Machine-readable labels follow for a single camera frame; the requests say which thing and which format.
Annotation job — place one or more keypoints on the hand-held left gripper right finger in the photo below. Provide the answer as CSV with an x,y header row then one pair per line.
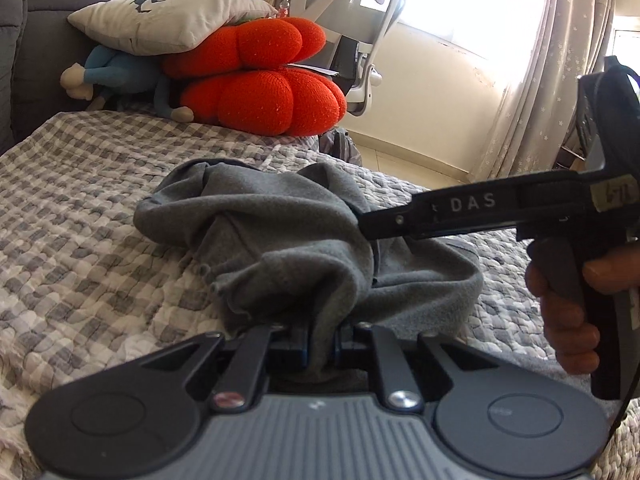
x,y
336,353

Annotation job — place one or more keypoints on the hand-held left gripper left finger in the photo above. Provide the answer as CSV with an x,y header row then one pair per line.
x,y
303,353

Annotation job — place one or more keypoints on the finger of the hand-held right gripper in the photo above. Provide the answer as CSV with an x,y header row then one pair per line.
x,y
395,221

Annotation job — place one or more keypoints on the grey sweater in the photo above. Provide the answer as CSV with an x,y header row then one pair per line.
x,y
280,240

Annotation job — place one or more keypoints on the person's right hand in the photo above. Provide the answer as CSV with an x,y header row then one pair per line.
x,y
567,330

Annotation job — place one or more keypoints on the grey printed backpack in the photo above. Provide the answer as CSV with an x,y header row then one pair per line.
x,y
342,147

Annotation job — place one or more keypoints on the beige star curtain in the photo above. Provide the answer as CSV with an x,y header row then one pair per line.
x,y
550,60

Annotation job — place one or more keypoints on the white paper sheet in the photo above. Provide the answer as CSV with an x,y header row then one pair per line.
x,y
315,69

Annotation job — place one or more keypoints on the orange pumpkin cushion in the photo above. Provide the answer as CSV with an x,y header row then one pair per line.
x,y
270,102
260,42

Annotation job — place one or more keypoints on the white office chair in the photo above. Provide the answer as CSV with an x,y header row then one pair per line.
x,y
350,15

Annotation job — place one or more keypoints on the red drink bottle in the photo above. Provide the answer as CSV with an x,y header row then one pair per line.
x,y
284,9

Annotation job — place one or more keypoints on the grey checkered quilt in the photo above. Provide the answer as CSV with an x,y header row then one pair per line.
x,y
75,240

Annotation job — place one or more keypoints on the white printed pillow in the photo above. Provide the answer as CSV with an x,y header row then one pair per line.
x,y
170,17

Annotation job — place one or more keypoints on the blue plush toy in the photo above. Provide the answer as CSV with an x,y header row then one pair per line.
x,y
120,72

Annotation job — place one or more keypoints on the dark grey sofa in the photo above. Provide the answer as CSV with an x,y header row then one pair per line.
x,y
35,20

